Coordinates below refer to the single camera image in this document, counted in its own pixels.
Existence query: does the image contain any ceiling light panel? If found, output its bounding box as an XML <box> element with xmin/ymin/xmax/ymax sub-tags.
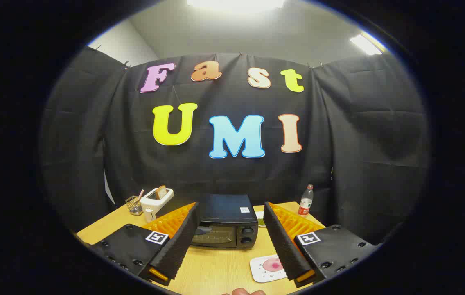
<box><xmin>349</xmin><ymin>34</ymin><xmax>384</xmax><ymax>56</ymax></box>

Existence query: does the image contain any glass toaster oven door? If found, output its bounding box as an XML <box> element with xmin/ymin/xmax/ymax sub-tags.
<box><xmin>191</xmin><ymin>223</ymin><xmax>239</xmax><ymax>249</ymax></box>

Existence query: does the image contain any metal wire basket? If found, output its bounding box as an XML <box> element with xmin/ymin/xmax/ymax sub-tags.
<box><xmin>125</xmin><ymin>189</ymin><xmax>144</xmax><ymax>216</ymax></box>

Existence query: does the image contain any white bread toaster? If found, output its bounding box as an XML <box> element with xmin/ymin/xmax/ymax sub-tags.
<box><xmin>140</xmin><ymin>188</ymin><xmax>174</xmax><ymax>222</ymax></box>

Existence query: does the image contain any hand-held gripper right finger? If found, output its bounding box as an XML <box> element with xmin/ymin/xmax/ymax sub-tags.
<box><xmin>263</xmin><ymin>202</ymin><xmax>380</xmax><ymax>288</ymax></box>

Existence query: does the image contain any black backdrop cloth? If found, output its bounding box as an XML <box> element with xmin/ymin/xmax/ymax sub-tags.
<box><xmin>40</xmin><ymin>47</ymin><xmax>429</xmax><ymax>246</ymax></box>

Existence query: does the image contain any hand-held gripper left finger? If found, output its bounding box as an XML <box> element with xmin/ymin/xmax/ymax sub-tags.
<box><xmin>89</xmin><ymin>202</ymin><xmax>200</xmax><ymax>286</ymax></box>

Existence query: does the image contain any clear plastic water bottle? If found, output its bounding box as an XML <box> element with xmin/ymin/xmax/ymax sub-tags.
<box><xmin>298</xmin><ymin>184</ymin><xmax>314</xmax><ymax>216</ymax></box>

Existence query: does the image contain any black toaster oven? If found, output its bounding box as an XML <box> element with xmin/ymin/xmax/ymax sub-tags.
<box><xmin>190</xmin><ymin>193</ymin><xmax>259</xmax><ymax>250</ymax></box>

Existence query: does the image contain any white square plate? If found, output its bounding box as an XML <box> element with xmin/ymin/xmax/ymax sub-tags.
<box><xmin>250</xmin><ymin>254</ymin><xmax>289</xmax><ymax>283</ymax></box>

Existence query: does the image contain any pink round ham slice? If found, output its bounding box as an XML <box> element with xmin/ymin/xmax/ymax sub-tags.
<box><xmin>262</xmin><ymin>258</ymin><xmax>284</xmax><ymax>272</ymax></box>

